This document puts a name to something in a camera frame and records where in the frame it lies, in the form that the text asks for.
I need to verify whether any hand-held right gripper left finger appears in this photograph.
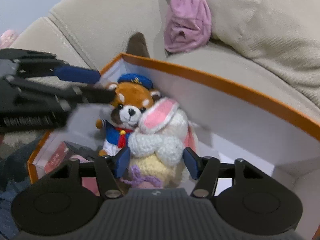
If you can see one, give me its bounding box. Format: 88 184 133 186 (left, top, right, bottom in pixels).
49 147 130 199

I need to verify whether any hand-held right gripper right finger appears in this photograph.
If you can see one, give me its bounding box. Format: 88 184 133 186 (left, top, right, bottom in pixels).
184 147 271 198

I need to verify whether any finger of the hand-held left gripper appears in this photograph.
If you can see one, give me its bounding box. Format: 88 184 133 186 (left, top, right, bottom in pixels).
20 60 101 84
71 85 117 104

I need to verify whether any red panda plush toy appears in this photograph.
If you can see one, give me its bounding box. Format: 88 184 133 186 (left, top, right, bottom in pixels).
96 74 163 157

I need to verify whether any pink soft item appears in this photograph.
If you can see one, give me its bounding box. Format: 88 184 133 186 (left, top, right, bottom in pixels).
70 155 100 196

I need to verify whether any white crochet bunny plush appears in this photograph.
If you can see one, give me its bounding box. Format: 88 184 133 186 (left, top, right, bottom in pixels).
120 99 198 189

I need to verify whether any dark grey box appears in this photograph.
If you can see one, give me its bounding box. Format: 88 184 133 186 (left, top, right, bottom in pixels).
64 141 97 162

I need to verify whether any red rectangular box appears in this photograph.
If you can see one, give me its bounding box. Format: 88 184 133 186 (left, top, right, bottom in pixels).
44 142 70 174

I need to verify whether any orange cardboard box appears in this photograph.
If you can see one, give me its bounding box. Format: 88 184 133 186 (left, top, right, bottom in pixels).
27 53 320 240

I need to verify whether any beige sofa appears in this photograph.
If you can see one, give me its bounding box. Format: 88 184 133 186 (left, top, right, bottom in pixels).
0 0 320 240

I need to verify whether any person's left leg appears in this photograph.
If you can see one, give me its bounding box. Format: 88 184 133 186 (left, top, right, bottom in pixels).
0 32 151 240

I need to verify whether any pink fluffy cloth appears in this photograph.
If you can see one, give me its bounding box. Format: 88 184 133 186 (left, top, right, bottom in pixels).
0 29 19 48

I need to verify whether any pink garment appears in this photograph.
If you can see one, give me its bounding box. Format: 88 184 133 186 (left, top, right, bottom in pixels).
164 0 212 53

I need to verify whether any beige cushion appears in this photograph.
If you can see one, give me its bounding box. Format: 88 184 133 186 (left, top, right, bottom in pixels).
202 0 320 105

